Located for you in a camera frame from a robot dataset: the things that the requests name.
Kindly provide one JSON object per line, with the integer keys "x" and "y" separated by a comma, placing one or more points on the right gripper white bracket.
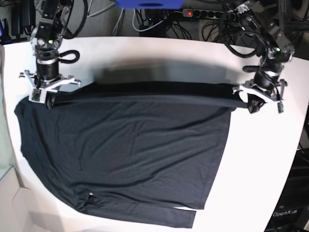
{"x": 47, "y": 80}

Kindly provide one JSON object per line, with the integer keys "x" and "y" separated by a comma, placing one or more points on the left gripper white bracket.
{"x": 266, "y": 87}

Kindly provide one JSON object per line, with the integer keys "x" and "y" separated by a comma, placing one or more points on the dark navy long-sleeve shirt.
{"x": 138, "y": 152}

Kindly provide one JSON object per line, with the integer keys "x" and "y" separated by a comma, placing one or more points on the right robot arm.
{"x": 46, "y": 39}

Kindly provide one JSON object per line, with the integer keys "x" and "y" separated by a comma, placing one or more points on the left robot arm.
{"x": 250, "y": 17}

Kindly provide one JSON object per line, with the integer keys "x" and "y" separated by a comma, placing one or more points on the black device on floor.
{"x": 23, "y": 16}

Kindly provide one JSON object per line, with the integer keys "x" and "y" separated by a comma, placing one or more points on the black OpenArm case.
{"x": 292, "y": 210}

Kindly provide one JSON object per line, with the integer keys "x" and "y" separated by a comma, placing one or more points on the blue box at top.
{"x": 150, "y": 4}

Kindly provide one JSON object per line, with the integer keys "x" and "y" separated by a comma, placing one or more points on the aluminium frame post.
{"x": 282, "y": 9}

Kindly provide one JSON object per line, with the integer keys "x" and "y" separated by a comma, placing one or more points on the black power strip red switch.
{"x": 201, "y": 14}

